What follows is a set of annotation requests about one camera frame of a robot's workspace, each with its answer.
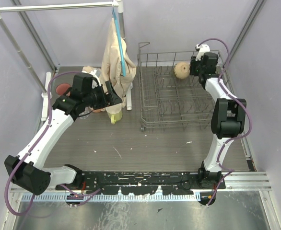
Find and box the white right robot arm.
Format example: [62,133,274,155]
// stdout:
[190,51,246,189]

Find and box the yellow-green mug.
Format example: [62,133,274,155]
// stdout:
[106,104,123,125]

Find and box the white metal clothes rack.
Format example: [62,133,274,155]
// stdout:
[0,0,133,122]

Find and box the peach pink mug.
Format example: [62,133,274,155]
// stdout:
[91,108,105,113]

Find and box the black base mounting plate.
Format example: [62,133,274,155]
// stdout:
[65,169,222,196]

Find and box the slotted cable duct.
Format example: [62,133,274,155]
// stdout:
[34,192,200,203]

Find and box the clear glass cup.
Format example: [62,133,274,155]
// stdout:
[79,107,90,119]

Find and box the grey wire dish rack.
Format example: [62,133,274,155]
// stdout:
[137,42,234,132]

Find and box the blue clothes hanger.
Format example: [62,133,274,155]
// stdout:
[112,7,127,76]

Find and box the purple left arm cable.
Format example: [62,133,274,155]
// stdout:
[5,71,83,216]

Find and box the beige round mug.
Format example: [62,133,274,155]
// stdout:
[174,62,190,80]

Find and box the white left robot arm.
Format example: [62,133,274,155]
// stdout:
[4,72,122,196]

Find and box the beige cloth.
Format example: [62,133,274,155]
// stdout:
[80,18,137,108]

